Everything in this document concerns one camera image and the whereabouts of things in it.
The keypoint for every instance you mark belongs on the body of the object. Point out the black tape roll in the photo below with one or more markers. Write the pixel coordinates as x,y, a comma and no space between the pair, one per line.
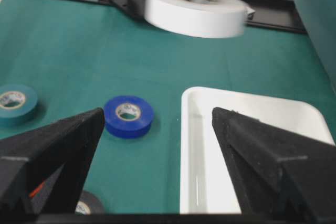
89,204

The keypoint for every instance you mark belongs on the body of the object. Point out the teal tape roll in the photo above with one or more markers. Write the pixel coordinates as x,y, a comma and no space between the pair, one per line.
18,104

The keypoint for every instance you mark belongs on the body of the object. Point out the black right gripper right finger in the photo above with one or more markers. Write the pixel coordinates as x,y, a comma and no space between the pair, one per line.
276,172

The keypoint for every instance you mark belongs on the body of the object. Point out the white rectangular plastic tray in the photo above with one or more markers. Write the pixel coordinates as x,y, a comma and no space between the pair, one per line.
205,183

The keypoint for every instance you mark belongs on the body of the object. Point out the white tape roll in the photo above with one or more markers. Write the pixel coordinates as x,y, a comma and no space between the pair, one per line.
198,18

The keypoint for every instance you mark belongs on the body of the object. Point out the blue tape roll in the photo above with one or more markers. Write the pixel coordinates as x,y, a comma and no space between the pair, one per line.
128,116

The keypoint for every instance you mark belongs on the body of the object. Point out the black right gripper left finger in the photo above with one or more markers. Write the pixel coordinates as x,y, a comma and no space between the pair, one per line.
44,170

